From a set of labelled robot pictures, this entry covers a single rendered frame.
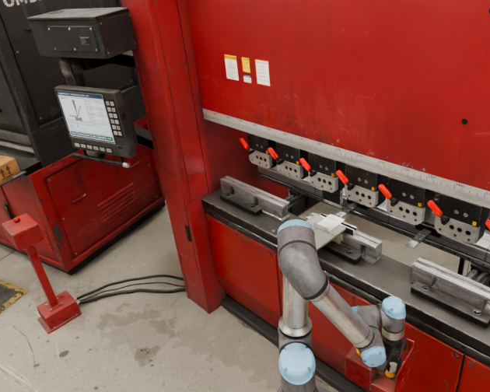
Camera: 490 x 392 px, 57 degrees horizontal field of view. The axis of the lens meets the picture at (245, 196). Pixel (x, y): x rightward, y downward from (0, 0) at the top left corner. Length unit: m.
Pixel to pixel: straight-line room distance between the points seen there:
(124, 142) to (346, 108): 1.19
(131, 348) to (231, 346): 0.64
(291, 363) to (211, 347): 1.47
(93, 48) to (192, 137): 0.67
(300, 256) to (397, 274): 0.85
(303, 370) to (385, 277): 0.68
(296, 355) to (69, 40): 1.80
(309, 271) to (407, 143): 0.67
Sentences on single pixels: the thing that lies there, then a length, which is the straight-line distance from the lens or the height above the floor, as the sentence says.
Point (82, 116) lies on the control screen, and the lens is 2.59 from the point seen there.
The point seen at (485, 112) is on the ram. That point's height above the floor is 1.66.
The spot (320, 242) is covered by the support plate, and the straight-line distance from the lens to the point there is 2.01.
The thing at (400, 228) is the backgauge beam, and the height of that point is 0.91.
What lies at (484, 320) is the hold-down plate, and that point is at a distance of 1.90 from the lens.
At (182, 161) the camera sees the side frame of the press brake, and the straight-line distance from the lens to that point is 2.51.
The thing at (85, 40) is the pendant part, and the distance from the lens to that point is 2.39.
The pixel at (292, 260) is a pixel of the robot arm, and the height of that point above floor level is 1.40.
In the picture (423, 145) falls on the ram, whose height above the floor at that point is 1.50.
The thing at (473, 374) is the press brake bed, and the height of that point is 0.70.
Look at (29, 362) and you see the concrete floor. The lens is 3.33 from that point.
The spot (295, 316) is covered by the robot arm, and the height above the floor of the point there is 1.09.
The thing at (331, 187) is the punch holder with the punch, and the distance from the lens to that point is 2.01.
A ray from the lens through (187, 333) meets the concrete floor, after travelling 3.08.
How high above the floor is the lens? 2.20
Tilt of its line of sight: 30 degrees down
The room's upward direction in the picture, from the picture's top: 7 degrees counter-clockwise
